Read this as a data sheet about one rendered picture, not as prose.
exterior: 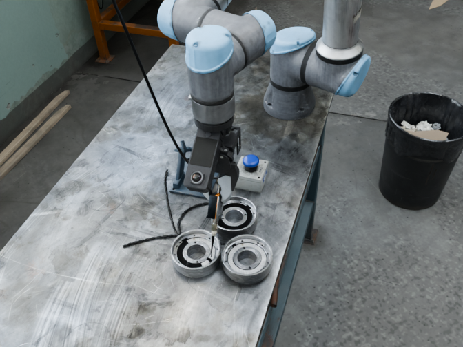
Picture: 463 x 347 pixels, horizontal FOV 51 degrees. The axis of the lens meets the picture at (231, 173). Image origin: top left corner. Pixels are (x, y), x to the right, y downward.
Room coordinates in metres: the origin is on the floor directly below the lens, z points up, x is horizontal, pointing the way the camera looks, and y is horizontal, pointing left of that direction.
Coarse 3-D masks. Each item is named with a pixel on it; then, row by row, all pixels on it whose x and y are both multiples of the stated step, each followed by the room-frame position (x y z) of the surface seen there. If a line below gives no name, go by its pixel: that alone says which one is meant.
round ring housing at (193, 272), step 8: (184, 232) 0.68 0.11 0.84; (192, 232) 0.69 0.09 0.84; (200, 232) 0.69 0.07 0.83; (208, 232) 0.68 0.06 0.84; (176, 240) 0.66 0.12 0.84; (216, 240) 0.66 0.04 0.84; (176, 248) 0.65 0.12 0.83; (184, 248) 0.65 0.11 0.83; (192, 248) 0.66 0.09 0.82; (200, 248) 0.66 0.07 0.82; (208, 248) 0.65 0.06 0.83; (216, 248) 0.64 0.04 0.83; (176, 256) 0.63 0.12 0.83; (184, 256) 0.63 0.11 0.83; (208, 256) 0.62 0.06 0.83; (216, 256) 0.61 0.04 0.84; (176, 264) 0.60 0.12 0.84; (208, 264) 0.59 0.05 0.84; (216, 264) 0.61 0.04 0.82; (184, 272) 0.59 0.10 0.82; (192, 272) 0.59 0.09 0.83; (200, 272) 0.59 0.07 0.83; (208, 272) 0.59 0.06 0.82
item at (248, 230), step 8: (232, 200) 0.78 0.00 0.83; (240, 200) 0.78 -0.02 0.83; (248, 200) 0.77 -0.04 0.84; (232, 208) 0.76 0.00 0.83; (240, 208) 0.76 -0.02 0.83; (256, 208) 0.74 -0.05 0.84; (224, 216) 0.73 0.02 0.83; (232, 216) 0.75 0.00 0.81; (240, 216) 0.75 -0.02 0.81; (256, 216) 0.72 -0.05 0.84; (232, 224) 0.71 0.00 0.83; (256, 224) 0.71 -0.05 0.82; (224, 232) 0.69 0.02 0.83; (232, 232) 0.68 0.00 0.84; (240, 232) 0.68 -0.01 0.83; (248, 232) 0.69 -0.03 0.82
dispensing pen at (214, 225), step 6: (216, 180) 0.71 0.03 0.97; (216, 192) 0.70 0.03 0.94; (210, 198) 0.68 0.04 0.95; (216, 198) 0.67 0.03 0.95; (210, 204) 0.67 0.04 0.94; (216, 204) 0.67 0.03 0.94; (210, 210) 0.66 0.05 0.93; (210, 216) 0.66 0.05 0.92; (216, 222) 0.66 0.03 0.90; (216, 228) 0.65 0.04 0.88
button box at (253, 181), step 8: (240, 160) 0.90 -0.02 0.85; (264, 160) 0.90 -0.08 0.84; (240, 168) 0.87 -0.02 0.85; (248, 168) 0.87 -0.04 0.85; (256, 168) 0.87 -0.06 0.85; (264, 168) 0.87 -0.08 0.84; (240, 176) 0.84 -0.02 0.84; (248, 176) 0.84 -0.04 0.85; (256, 176) 0.84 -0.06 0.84; (264, 176) 0.85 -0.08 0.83; (240, 184) 0.84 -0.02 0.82; (248, 184) 0.84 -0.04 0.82; (256, 184) 0.83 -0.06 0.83; (264, 184) 0.86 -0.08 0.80; (256, 192) 0.83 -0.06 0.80
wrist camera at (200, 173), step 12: (204, 132) 0.69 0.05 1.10; (216, 132) 0.69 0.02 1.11; (204, 144) 0.67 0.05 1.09; (216, 144) 0.67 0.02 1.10; (192, 156) 0.65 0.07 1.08; (204, 156) 0.65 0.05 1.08; (216, 156) 0.65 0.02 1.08; (192, 168) 0.64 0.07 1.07; (204, 168) 0.63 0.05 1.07; (192, 180) 0.61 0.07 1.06; (204, 180) 0.61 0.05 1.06; (204, 192) 0.61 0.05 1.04
